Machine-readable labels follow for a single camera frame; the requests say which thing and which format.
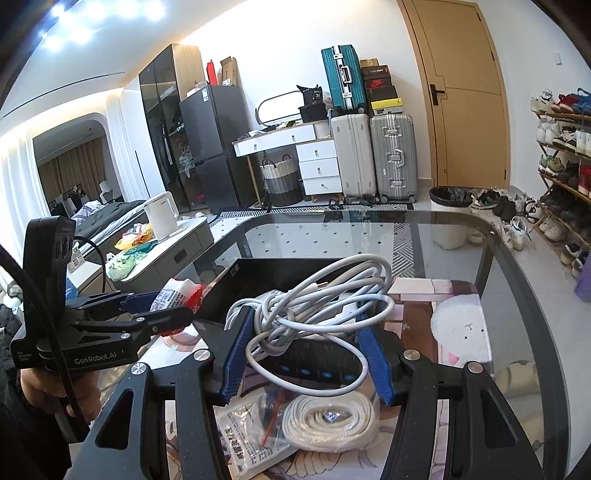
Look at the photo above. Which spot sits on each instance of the shoe rack with shoes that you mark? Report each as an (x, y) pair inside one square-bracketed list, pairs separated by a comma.
[(563, 166)]

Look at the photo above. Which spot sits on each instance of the white side table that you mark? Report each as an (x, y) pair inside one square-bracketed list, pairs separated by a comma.
[(184, 240)]

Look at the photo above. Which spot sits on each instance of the open cardboard box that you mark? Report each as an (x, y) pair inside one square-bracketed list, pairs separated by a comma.
[(229, 71)]

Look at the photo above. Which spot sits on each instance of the purple container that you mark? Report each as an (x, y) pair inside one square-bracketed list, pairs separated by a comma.
[(582, 286)]

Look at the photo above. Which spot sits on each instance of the white vanity desk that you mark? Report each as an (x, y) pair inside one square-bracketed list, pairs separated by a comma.
[(277, 138)]

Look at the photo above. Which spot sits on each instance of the white fluffy slipper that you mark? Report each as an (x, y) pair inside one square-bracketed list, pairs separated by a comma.
[(517, 376)]

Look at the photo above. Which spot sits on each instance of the black cardboard box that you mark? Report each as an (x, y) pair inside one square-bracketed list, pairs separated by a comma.
[(318, 364)]

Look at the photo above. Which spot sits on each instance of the bed with dark bedding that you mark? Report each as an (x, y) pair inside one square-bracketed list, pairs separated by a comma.
[(106, 214)]

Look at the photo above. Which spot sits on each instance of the wooden low cabinet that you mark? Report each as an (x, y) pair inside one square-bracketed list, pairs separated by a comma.
[(85, 277)]

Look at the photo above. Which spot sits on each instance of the white suitcase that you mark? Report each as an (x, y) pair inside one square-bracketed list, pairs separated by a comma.
[(353, 157)]

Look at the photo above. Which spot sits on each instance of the grey white laundry basket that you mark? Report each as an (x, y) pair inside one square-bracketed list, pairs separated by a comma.
[(280, 182)]

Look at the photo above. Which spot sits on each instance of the oval mirror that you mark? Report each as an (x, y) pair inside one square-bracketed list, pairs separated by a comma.
[(279, 106)]

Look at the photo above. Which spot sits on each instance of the person's left forearm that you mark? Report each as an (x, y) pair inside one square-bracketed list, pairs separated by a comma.
[(23, 438)]

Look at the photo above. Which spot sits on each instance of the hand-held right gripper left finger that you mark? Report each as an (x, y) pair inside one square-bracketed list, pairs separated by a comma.
[(235, 355)]

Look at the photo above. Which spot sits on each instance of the black refrigerator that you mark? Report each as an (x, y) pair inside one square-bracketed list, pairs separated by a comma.
[(217, 147)]

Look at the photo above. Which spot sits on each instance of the teal suitcase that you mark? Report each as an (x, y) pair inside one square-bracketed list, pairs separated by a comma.
[(344, 78)]

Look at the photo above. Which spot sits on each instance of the green plastic bag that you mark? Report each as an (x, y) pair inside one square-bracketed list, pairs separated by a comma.
[(120, 266)]

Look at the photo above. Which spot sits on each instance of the dark glass wardrobe cabinet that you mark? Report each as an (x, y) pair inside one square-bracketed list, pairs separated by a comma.
[(159, 92)]

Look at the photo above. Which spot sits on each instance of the brown shoe box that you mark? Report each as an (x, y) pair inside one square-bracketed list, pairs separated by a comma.
[(370, 63)]

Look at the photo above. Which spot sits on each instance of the printed anime table mat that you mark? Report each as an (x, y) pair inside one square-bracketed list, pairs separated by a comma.
[(415, 323)]

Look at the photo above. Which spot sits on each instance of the white trash bin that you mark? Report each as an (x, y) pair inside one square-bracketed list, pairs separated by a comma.
[(450, 217)]

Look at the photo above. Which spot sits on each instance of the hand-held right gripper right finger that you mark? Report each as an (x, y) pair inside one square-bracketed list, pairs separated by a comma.
[(378, 364)]

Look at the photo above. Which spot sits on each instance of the wooden door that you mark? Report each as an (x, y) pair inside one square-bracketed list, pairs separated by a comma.
[(461, 92)]

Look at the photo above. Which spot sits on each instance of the group of floor shoes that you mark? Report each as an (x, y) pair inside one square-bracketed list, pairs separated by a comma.
[(508, 212)]

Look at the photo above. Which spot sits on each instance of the black red shoe box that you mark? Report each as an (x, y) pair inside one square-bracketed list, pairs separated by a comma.
[(379, 83)]

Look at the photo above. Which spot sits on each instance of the white curtain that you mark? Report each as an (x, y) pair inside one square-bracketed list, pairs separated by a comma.
[(18, 207)]

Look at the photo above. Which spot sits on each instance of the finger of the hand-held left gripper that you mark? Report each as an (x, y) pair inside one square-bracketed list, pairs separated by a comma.
[(161, 321), (138, 300)]

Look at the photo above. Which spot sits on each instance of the brown curtain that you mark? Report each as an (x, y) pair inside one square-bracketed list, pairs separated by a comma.
[(69, 166)]

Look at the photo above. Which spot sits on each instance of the white red printed packet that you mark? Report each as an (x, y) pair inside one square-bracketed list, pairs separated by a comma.
[(178, 295)]

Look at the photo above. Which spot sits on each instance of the silver suitcase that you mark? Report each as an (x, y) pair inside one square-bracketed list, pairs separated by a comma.
[(392, 157)]

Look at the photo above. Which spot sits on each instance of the person's left hand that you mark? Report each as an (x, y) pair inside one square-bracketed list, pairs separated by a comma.
[(41, 385)]

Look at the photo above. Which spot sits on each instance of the white drawer unit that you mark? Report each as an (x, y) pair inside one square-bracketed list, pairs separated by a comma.
[(319, 166)]

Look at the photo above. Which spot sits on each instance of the black bag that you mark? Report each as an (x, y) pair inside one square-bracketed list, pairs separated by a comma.
[(311, 104)]

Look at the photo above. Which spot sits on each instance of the yellow snack bag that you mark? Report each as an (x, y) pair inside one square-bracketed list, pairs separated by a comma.
[(136, 237)]

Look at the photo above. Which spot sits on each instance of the white electric kettle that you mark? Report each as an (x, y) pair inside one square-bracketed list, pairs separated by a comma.
[(159, 217)]

